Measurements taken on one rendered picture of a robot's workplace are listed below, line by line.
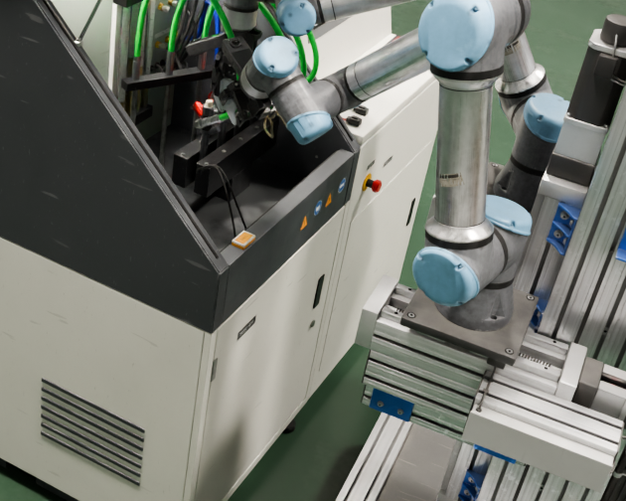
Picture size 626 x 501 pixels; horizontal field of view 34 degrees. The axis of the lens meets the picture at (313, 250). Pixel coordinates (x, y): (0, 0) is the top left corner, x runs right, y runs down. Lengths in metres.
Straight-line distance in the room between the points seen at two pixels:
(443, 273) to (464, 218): 0.10
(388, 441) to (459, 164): 1.32
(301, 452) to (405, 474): 0.41
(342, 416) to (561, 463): 1.40
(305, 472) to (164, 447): 0.67
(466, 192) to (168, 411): 1.00
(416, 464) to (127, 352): 0.90
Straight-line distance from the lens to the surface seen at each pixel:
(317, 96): 1.88
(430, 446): 2.92
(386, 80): 1.89
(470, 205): 1.72
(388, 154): 2.91
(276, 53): 1.86
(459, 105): 1.66
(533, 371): 2.00
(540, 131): 2.30
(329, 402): 3.28
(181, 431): 2.42
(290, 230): 2.38
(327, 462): 3.09
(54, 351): 2.53
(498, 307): 1.95
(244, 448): 2.77
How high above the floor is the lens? 2.18
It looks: 34 degrees down
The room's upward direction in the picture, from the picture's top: 11 degrees clockwise
